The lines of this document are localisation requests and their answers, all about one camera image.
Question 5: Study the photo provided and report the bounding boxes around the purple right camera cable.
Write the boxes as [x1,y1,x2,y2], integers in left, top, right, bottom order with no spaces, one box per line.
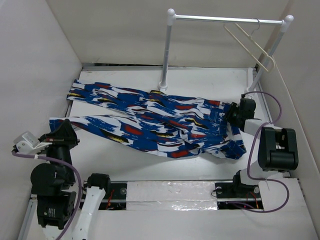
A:
[241,91,291,213]

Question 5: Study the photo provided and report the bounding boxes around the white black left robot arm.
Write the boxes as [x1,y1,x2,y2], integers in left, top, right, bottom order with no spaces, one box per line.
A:
[30,119,113,240]

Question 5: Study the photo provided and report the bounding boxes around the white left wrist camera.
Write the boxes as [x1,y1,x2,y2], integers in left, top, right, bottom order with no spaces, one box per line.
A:
[13,131,50,155]

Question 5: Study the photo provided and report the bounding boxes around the white metal clothes rack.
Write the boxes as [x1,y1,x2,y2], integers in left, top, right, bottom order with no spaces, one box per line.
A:
[158,8,294,93]

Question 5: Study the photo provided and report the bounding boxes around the blue white red patterned trousers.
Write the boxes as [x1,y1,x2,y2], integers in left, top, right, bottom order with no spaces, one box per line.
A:
[48,78,247,161]

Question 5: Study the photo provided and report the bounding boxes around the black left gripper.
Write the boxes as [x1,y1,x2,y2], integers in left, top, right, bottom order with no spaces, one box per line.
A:
[36,116,81,183]

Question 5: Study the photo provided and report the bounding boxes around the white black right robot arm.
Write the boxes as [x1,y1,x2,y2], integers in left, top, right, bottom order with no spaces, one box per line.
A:
[225,98,299,198]

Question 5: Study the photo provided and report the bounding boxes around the black base rail with tape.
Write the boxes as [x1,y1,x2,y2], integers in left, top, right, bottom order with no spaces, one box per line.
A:
[98,180,264,211]

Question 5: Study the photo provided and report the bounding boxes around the beige wooden clothes hanger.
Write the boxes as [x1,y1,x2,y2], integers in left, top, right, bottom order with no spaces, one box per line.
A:
[223,18,276,73]

